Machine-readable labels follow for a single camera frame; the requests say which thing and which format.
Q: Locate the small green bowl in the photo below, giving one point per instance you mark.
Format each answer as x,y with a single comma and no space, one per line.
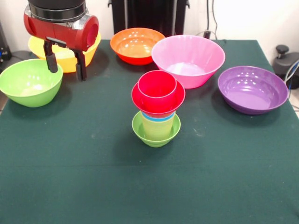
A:
156,142

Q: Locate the dark green tablecloth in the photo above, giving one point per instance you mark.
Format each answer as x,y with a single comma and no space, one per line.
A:
116,186

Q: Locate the blue cup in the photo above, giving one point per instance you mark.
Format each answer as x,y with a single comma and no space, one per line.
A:
158,119

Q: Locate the large green bowl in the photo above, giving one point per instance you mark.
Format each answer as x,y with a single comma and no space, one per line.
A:
28,86

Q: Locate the large yellow bowl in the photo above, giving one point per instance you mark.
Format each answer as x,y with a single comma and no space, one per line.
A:
65,60

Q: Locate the purple bowl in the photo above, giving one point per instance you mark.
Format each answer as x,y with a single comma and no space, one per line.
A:
252,91

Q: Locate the small red bowl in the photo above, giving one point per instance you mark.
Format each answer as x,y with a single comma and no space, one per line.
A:
156,112

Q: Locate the orange bowl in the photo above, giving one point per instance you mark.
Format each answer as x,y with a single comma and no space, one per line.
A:
135,46

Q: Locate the large pink bowl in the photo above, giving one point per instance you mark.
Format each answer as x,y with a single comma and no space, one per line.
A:
187,60

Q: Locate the yellow cup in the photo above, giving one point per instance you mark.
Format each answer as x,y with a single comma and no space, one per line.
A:
157,130

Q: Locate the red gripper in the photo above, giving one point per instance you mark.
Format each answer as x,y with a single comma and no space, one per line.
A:
60,32

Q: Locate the black equipment box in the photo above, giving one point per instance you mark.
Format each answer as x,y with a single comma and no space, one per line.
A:
4,51

